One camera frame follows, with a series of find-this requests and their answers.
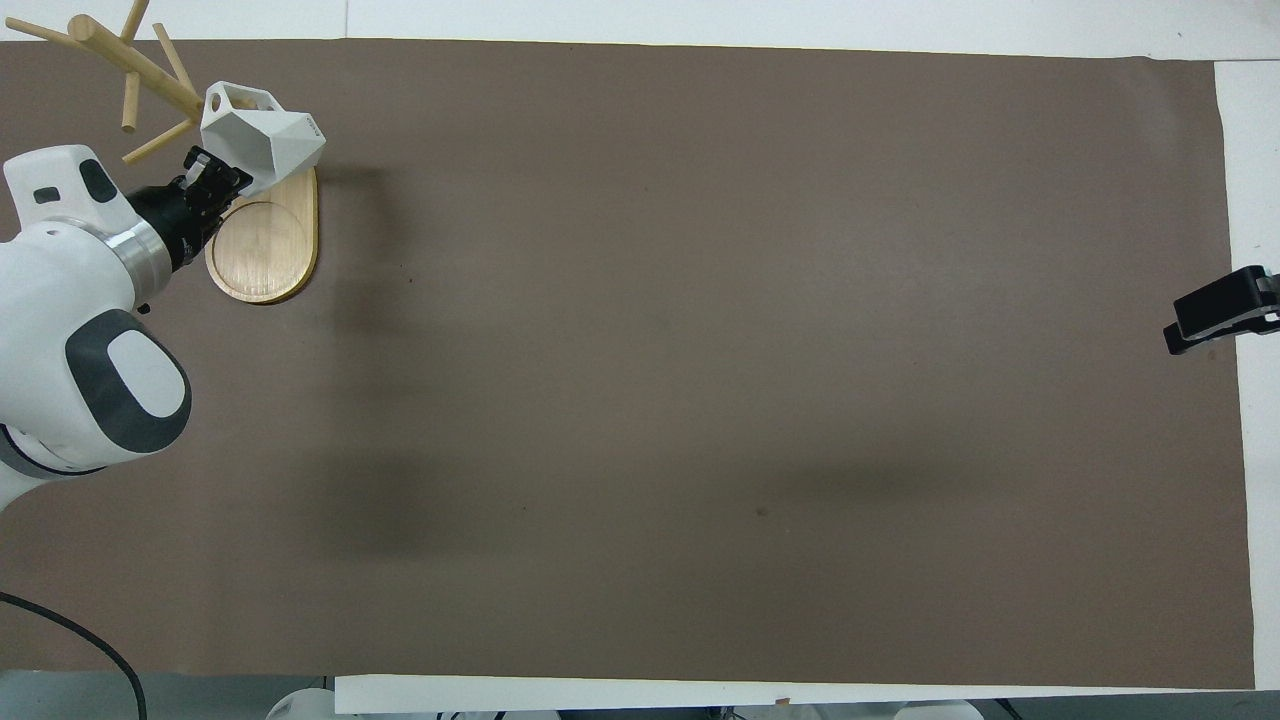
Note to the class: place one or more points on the wooden cup rack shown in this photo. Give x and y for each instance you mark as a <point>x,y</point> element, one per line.
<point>262,250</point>

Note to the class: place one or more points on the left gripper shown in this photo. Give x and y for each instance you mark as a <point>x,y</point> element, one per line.
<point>168,218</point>

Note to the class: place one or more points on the white faceted cup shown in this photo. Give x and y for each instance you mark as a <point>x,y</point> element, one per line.
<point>285,145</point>

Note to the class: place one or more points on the black stand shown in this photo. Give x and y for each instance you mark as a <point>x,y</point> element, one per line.
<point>1215,305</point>

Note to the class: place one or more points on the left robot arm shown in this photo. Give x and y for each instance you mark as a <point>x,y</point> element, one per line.
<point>60,300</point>

